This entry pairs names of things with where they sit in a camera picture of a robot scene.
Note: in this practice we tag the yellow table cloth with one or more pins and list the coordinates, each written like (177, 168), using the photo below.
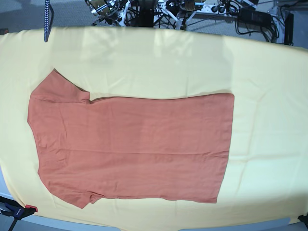
(267, 172)

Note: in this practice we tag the blue black bar clamp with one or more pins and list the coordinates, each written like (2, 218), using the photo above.
(11, 208)

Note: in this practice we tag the black clamp at right corner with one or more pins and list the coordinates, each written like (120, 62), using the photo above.
(304, 219)

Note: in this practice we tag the black power adapter brick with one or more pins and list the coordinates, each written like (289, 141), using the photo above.
(255, 18)

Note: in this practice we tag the black box at right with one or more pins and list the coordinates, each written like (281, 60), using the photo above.
(289, 28)

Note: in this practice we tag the white power strip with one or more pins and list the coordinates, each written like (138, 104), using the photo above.
(208, 9)

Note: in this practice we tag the terracotta orange T-shirt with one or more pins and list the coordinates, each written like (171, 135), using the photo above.
(129, 148)

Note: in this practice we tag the black central stand post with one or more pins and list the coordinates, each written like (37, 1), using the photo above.
(146, 13)

